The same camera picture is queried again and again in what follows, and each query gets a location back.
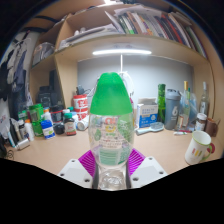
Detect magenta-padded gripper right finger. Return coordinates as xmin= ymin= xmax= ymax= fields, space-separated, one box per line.
xmin=126 ymin=148 xmax=168 ymax=189

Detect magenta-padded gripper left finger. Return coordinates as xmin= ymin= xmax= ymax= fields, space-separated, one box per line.
xmin=57 ymin=149 xmax=99 ymax=189

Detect clear bottle with green cap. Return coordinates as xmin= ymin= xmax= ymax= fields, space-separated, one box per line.
xmin=88 ymin=71 xmax=135 ymax=191

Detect light blue hairbrush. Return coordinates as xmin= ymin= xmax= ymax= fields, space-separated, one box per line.
xmin=135 ymin=121 xmax=165 ymax=136

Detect dark supplement bottle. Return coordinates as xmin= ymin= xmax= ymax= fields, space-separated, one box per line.
xmin=63 ymin=113 xmax=78 ymax=137

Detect red and white tube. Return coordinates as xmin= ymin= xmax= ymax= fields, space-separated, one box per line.
xmin=173 ymin=130 xmax=193 ymax=137

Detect white bottle with blue label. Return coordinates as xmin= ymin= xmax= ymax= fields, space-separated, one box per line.
xmin=40 ymin=119 xmax=56 ymax=140

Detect white mug with green rim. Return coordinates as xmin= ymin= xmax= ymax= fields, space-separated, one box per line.
xmin=184 ymin=130 xmax=216 ymax=166

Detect blue and white carton box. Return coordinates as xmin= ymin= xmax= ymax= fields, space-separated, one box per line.
xmin=136 ymin=97 xmax=159 ymax=129

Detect grey shaker bottle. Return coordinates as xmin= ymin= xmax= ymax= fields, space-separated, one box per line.
xmin=164 ymin=88 xmax=182 ymax=131

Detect red and white canister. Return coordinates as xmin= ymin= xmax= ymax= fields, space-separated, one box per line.
xmin=72 ymin=94 xmax=89 ymax=114

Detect green glass bottle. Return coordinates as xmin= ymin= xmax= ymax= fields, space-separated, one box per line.
xmin=157 ymin=83 xmax=167 ymax=124

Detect green plastic container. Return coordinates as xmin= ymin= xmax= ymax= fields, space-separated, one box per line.
xmin=28 ymin=103 xmax=45 ymax=137

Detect brown jar with white lid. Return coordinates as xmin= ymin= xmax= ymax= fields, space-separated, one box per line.
xmin=194 ymin=112 xmax=208 ymax=132

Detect brown mug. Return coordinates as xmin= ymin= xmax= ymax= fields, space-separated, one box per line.
xmin=204 ymin=117 xmax=222 ymax=138

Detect hanging clothes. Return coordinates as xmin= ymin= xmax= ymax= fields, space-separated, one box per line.
xmin=0 ymin=31 xmax=33 ymax=114

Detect wooden shelf unit with books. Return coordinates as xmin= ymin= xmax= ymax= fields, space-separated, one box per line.
xmin=28 ymin=0 xmax=216 ymax=113

